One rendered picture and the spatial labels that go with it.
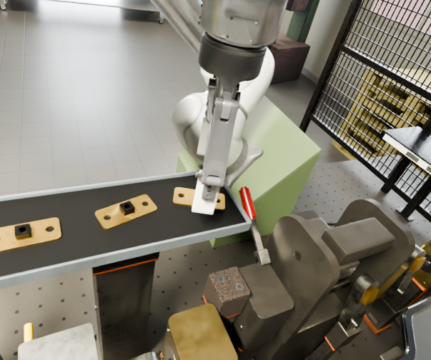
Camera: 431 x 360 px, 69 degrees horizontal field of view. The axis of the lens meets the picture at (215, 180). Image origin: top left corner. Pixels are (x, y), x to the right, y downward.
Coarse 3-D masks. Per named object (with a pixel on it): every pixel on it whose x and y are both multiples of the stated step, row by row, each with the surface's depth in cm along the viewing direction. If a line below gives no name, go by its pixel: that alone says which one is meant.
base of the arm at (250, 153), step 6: (246, 144) 102; (252, 144) 103; (246, 150) 100; (252, 150) 101; (258, 150) 101; (240, 156) 98; (246, 156) 100; (252, 156) 100; (258, 156) 100; (198, 162) 112; (234, 162) 98; (240, 162) 99; (246, 162) 100; (252, 162) 101; (228, 168) 98; (234, 168) 99; (240, 168) 100; (246, 168) 101; (228, 174) 101; (234, 174) 100; (240, 174) 101; (228, 180) 101; (234, 180) 101
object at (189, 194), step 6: (174, 192) 51; (180, 192) 52; (186, 192) 52; (192, 192) 52; (174, 198) 50; (180, 198) 51; (186, 198) 51; (192, 198) 51; (222, 198) 52; (180, 204) 50; (186, 204) 50; (216, 204) 51; (222, 204) 51; (222, 210) 51
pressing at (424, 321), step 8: (416, 304) 63; (424, 304) 64; (408, 312) 61; (416, 312) 62; (424, 312) 63; (400, 320) 61; (408, 320) 60; (416, 320) 61; (424, 320) 61; (400, 328) 60; (408, 328) 59; (416, 328) 59; (424, 328) 60; (408, 336) 57; (416, 336) 58; (424, 336) 58; (408, 344) 56; (416, 344) 57; (424, 344) 57; (408, 352) 55; (416, 352) 56; (424, 352) 56
